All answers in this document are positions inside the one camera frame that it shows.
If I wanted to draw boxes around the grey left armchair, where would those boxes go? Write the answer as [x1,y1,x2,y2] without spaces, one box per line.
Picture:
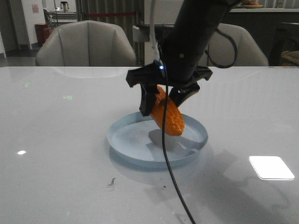
[36,20,136,67]

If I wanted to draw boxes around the grey armchair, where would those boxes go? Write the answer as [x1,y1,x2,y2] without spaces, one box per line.
[199,23,269,68]
[36,20,136,67]

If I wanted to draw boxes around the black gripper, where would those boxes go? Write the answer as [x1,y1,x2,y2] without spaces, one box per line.
[126,42,212,116]

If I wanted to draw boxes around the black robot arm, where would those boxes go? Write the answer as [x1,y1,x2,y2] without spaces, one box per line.
[126,0,239,116]

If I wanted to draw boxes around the white cable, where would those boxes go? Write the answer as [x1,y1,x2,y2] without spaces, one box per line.
[149,0,160,62]

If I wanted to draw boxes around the fruit bowl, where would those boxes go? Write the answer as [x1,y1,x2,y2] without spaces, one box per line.
[241,0,263,9]

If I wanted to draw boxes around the dark counter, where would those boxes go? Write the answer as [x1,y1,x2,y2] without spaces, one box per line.
[222,8,299,59]

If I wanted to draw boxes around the orange corn cob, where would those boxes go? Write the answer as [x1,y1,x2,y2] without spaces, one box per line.
[150,86,185,136]

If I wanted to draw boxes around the grey right armchair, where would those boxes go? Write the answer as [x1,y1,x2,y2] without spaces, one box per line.
[199,23,269,68]

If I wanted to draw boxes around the light blue round plate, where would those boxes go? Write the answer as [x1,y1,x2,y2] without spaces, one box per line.
[107,112,209,168]

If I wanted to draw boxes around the dark side chair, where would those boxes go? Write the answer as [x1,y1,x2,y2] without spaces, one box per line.
[269,22,299,66]

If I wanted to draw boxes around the red bin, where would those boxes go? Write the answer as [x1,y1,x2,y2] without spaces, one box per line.
[35,24,50,47]

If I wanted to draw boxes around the black cable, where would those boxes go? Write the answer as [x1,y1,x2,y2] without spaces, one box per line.
[160,7,238,224]

